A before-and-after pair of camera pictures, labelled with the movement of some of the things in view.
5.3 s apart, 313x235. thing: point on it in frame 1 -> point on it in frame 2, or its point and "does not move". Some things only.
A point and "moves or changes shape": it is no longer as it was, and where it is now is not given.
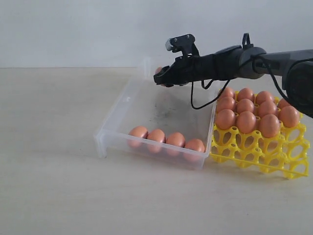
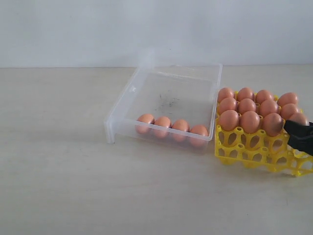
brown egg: x=246 y=122 moves or changes shape
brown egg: x=245 y=105 does not move
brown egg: x=175 y=144 -> x=180 y=130
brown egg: x=225 y=119 moves or changes shape
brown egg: x=245 y=93 does not move
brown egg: x=262 y=96 does not move
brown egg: x=155 y=139 -> x=162 y=127
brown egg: x=137 y=136 -> x=143 y=123
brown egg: x=157 y=71 -> x=299 y=117
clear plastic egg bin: x=171 y=126 moves or changes shape
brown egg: x=267 y=107 does not move
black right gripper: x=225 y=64 -> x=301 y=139
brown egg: x=194 y=150 -> x=198 y=136
